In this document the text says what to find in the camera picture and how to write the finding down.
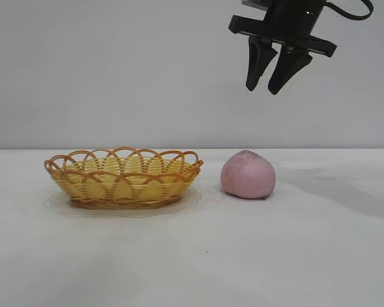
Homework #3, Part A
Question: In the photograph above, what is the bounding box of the yellow woven plastic basket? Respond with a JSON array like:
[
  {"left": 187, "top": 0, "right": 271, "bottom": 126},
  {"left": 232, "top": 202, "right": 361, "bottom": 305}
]
[{"left": 44, "top": 146, "right": 204, "bottom": 210}]

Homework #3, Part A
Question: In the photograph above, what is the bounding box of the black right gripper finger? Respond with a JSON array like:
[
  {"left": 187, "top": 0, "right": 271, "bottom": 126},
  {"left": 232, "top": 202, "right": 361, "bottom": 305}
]
[
  {"left": 268, "top": 47, "right": 314, "bottom": 95},
  {"left": 245, "top": 36, "right": 278, "bottom": 92}
]

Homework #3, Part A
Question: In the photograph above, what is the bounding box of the pink peach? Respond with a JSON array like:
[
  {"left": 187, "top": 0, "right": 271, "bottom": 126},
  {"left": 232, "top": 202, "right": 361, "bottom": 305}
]
[{"left": 220, "top": 149, "right": 277, "bottom": 200}]

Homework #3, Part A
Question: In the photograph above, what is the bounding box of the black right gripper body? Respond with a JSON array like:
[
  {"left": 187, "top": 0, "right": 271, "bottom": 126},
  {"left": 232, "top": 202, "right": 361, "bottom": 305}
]
[{"left": 228, "top": 0, "right": 337, "bottom": 58}]

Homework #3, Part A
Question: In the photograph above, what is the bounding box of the black cable loop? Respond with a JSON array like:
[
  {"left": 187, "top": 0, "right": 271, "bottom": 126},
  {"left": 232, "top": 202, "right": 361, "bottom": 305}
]
[{"left": 326, "top": 0, "right": 372, "bottom": 22}]

